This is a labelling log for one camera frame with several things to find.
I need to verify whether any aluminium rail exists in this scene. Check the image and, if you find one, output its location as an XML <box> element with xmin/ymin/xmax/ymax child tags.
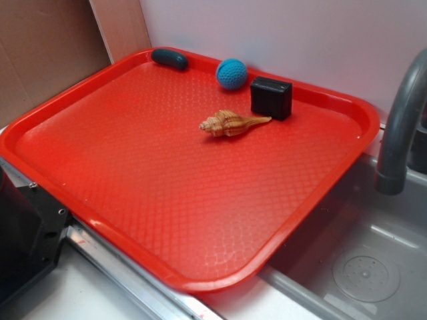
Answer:
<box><xmin>0</xmin><ymin>156</ymin><xmax>214</xmax><ymax>320</ymax></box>

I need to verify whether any brown cardboard panel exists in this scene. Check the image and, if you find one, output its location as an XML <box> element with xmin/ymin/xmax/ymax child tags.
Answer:
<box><xmin>1</xmin><ymin>1</ymin><xmax>110</xmax><ymax>127</ymax></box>

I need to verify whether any blue dimpled ball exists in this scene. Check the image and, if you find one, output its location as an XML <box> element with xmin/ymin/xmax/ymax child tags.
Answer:
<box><xmin>216</xmin><ymin>59</ymin><xmax>248</xmax><ymax>90</ymax></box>

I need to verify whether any grey toy sink basin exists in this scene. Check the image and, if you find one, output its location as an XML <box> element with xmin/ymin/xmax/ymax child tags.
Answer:
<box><xmin>203</xmin><ymin>124</ymin><xmax>427</xmax><ymax>320</ymax></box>

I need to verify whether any black mounting block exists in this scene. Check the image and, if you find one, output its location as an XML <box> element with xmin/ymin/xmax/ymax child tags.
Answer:
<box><xmin>1</xmin><ymin>170</ymin><xmax>70</xmax><ymax>306</ymax></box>

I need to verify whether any black box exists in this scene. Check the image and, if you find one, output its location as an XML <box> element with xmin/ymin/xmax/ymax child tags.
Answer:
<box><xmin>250</xmin><ymin>77</ymin><xmax>293</xmax><ymax>121</ymax></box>

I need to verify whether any striped tan seashell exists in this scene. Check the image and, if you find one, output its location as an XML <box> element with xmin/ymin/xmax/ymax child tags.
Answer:
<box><xmin>199</xmin><ymin>110</ymin><xmax>272</xmax><ymax>137</ymax></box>

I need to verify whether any grey faucet spout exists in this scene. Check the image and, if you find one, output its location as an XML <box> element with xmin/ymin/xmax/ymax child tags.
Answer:
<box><xmin>374</xmin><ymin>49</ymin><xmax>426</xmax><ymax>195</ymax></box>

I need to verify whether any dark teal oblong object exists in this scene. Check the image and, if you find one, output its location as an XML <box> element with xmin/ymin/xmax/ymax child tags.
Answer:
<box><xmin>151</xmin><ymin>48</ymin><xmax>188</xmax><ymax>70</ymax></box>

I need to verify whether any red plastic tray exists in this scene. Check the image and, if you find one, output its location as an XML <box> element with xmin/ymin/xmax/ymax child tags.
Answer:
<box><xmin>1</xmin><ymin>50</ymin><xmax>380</xmax><ymax>293</ymax></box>

